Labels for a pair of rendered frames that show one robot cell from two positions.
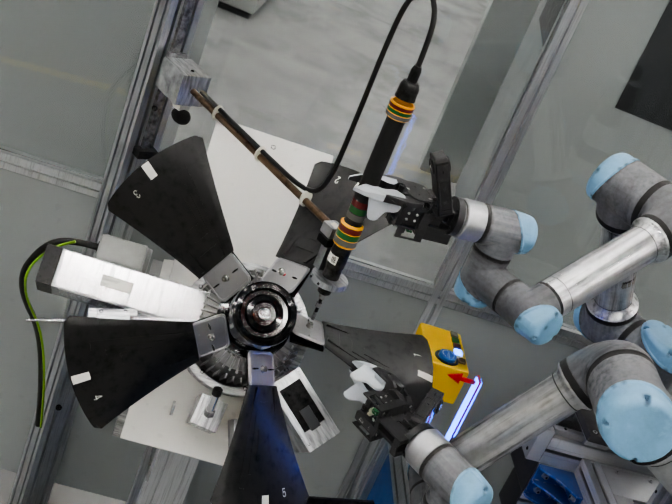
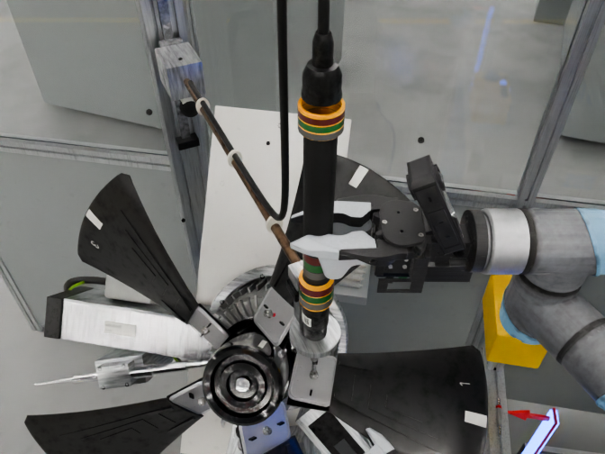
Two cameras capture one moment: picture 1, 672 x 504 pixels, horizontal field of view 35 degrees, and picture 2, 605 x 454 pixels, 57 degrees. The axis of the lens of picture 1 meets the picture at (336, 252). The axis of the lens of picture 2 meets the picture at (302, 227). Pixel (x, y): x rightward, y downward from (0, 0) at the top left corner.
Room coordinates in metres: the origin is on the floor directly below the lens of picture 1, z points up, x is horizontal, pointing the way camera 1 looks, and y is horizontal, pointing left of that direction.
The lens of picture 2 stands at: (1.34, -0.15, 1.93)
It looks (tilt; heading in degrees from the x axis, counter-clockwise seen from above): 44 degrees down; 22
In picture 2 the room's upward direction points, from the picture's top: straight up
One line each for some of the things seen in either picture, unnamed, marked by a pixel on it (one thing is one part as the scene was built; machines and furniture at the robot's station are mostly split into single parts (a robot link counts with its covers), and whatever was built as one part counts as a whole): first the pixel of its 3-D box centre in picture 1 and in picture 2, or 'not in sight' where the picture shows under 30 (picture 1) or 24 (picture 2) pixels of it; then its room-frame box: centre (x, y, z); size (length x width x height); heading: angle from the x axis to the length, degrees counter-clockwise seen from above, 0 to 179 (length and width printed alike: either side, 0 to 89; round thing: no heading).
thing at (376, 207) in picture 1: (375, 204); (333, 259); (1.73, -0.03, 1.48); 0.09 x 0.03 x 0.06; 120
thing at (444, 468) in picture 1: (456, 484); not in sight; (1.49, -0.33, 1.17); 0.11 x 0.08 x 0.09; 48
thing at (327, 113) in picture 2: (399, 110); (320, 117); (1.75, -0.01, 1.65); 0.04 x 0.04 x 0.03
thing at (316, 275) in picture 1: (334, 256); (311, 309); (1.76, 0.00, 1.34); 0.09 x 0.07 x 0.10; 46
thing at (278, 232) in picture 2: (258, 154); (233, 158); (1.96, 0.21, 1.39); 0.54 x 0.01 x 0.01; 46
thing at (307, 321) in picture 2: (368, 185); (318, 230); (1.75, -0.01, 1.50); 0.04 x 0.04 x 0.46
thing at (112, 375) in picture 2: (113, 320); (116, 374); (1.69, 0.33, 1.08); 0.07 x 0.04 x 0.06; 112
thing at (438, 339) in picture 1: (435, 364); (513, 321); (2.11, -0.30, 1.02); 0.16 x 0.10 x 0.11; 11
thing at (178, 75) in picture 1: (181, 80); (179, 69); (2.18, 0.45, 1.39); 0.10 x 0.07 x 0.08; 46
